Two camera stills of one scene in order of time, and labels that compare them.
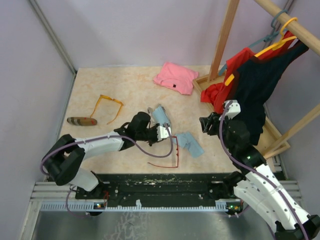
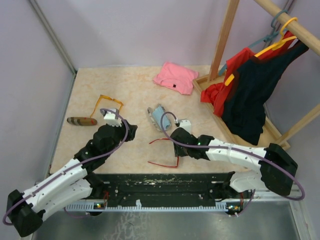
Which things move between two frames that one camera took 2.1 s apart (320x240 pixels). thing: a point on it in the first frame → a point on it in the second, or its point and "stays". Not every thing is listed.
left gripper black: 155,139 → 132,129
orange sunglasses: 102,96 stays
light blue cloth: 160,116 stays
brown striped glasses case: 82,121 stays
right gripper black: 210,122 → 179,152
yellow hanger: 284,40 stays
